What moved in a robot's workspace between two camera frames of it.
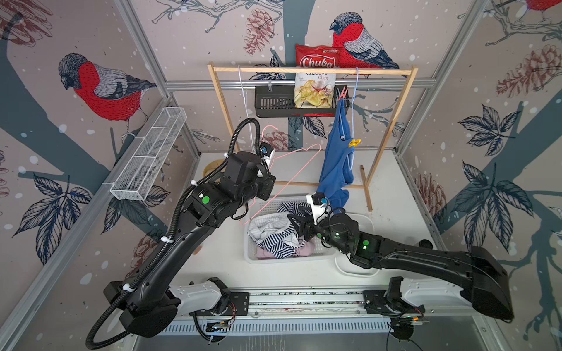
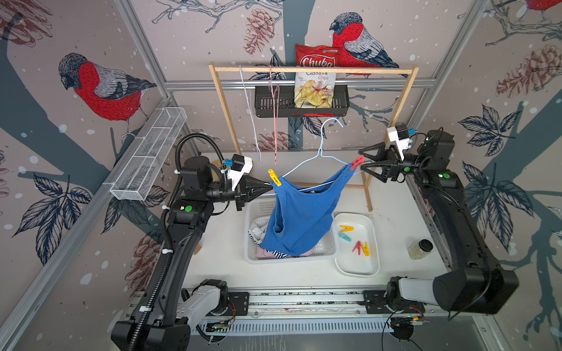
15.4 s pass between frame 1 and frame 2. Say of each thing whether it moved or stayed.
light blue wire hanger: moved
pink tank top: stayed
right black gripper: moved
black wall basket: stayed
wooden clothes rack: stayed
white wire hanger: moved
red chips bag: stayed
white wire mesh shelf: stayed
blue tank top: moved
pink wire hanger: moved
